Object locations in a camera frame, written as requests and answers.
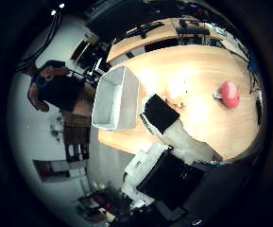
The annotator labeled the red round toy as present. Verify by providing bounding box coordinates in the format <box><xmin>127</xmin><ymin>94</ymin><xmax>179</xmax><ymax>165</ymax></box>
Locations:
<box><xmin>213</xmin><ymin>80</ymin><xmax>241</xmax><ymax>110</ymax></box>

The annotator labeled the dark wooden shelf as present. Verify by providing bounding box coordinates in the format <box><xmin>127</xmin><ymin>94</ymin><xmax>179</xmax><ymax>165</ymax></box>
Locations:
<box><xmin>61</xmin><ymin>111</ymin><xmax>92</xmax><ymax>163</ymax></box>

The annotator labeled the black keyboard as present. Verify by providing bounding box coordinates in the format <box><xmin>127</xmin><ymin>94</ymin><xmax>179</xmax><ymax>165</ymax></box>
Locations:
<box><xmin>175</xmin><ymin>26</ymin><xmax>212</xmax><ymax>36</ymax></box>

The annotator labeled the white rectangular container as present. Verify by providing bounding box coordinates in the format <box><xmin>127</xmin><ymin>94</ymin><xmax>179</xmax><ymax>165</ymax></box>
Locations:
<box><xmin>91</xmin><ymin>64</ymin><xmax>141</xmax><ymax>131</ymax></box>

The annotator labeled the orange plush toy with face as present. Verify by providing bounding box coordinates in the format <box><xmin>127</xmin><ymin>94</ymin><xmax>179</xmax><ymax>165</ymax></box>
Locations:
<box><xmin>165</xmin><ymin>90</ymin><xmax>188</xmax><ymax>109</ymax></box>

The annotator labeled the person in dark shirt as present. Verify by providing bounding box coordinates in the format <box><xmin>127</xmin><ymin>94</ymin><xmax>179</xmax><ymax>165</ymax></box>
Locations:
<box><xmin>26</xmin><ymin>60</ymin><xmax>87</xmax><ymax>114</ymax></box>

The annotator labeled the wooden desk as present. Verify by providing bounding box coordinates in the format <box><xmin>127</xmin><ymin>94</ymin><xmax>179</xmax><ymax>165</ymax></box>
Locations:
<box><xmin>106</xmin><ymin>16</ymin><xmax>249</xmax><ymax>63</ymax></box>

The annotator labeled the green potted plant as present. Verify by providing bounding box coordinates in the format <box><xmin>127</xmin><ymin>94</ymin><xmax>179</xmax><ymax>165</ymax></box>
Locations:
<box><xmin>90</xmin><ymin>181</ymin><xmax>125</xmax><ymax>206</ymax></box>

